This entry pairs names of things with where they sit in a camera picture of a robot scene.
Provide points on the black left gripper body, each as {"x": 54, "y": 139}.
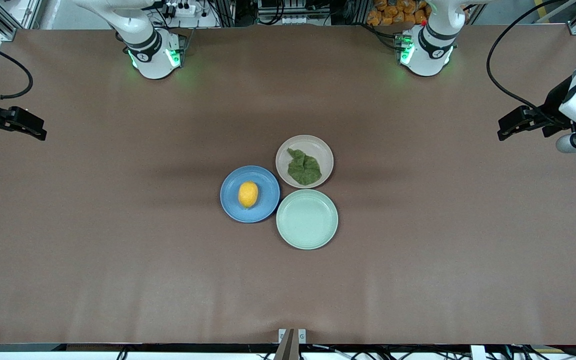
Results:
{"x": 551, "y": 111}

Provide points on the green lettuce leaf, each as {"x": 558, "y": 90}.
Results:
{"x": 304, "y": 168}

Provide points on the yellow lemon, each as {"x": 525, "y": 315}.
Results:
{"x": 248, "y": 194}

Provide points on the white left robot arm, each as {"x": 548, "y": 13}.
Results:
{"x": 430, "y": 50}

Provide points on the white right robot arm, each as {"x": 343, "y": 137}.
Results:
{"x": 153, "y": 55}

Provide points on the bag of oranges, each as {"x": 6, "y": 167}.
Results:
{"x": 393, "y": 12}

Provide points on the white power strip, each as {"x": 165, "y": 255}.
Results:
{"x": 182, "y": 10}

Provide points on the mint green plate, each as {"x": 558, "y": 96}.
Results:
{"x": 307, "y": 219}

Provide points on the beige plate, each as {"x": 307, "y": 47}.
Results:
{"x": 288, "y": 150}

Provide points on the blue plate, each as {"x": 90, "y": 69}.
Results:
{"x": 265, "y": 200}

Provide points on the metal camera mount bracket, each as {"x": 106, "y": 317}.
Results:
{"x": 292, "y": 342}

